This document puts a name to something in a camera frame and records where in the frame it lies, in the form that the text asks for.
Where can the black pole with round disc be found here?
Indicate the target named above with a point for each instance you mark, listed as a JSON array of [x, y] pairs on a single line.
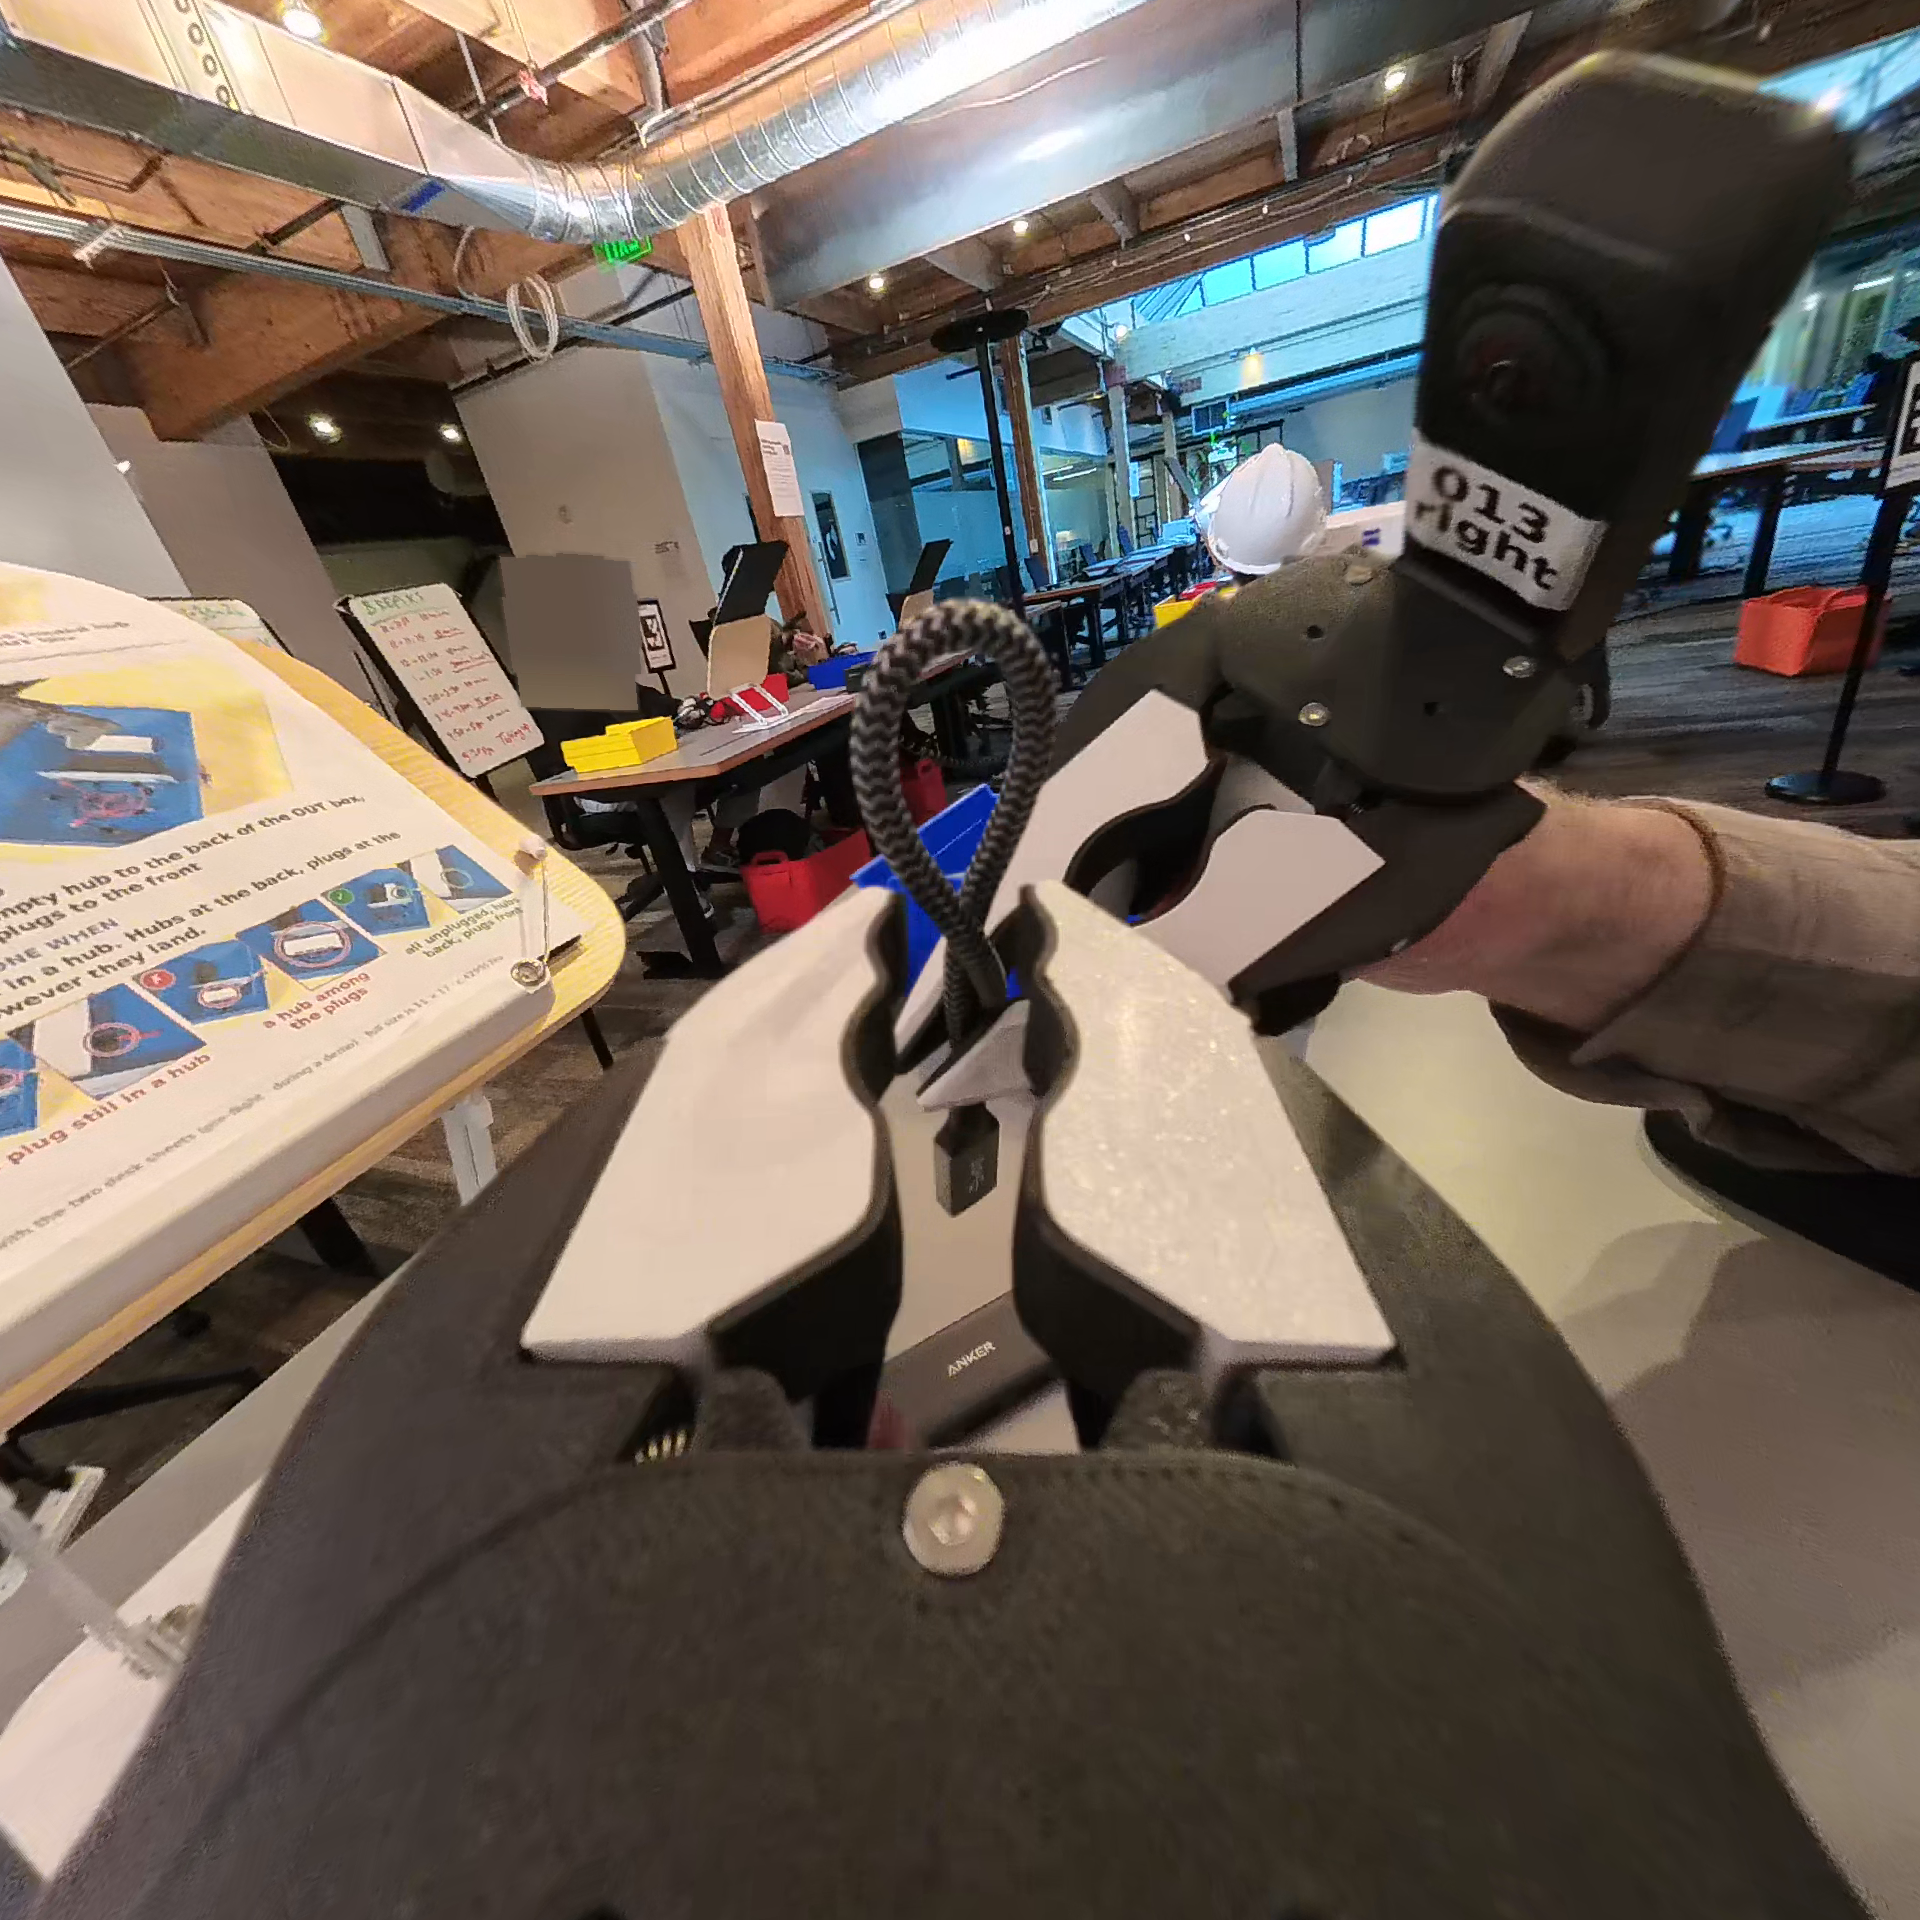
[[981, 331]]

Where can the grey work table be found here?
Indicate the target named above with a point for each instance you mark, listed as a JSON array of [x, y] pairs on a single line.
[[721, 749]]

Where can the person's right hand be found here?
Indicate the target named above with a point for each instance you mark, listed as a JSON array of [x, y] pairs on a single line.
[[1562, 900]]

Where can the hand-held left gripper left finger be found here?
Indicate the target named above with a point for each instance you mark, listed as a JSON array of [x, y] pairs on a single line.
[[721, 1200]]

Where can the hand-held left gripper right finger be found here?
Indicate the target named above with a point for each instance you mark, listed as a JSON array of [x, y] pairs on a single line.
[[1201, 1200]]

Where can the blue storage bin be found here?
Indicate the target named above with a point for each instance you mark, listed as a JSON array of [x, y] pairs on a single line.
[[946, 846]]

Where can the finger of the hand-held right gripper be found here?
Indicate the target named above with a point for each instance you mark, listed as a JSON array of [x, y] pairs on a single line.
[[1096, 786], [1267, 893]]

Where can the red storage bin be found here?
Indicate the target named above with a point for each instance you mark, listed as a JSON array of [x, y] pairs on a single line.
[[1801, 625], [804, 876]]

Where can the white hard hat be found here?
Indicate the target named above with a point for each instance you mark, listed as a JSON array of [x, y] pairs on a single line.
[[1260, 510]]

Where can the handwritten whiteboard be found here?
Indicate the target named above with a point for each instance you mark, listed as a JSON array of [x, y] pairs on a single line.
[[450, 675]]

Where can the yellow storage bin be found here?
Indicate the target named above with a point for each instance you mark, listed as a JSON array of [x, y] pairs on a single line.
[[623, 741]]

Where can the black sign stanchion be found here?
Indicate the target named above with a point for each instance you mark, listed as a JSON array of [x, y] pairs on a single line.
[[1875, 602]]

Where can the instruction sheet wooden board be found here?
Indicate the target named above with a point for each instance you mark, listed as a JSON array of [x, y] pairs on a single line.
[[240, 930]]

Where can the wooden post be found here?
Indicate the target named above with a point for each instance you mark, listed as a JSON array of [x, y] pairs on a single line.
[[746, 420]]

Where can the white object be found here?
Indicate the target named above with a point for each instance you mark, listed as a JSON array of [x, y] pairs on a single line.
[[960, 1321]]

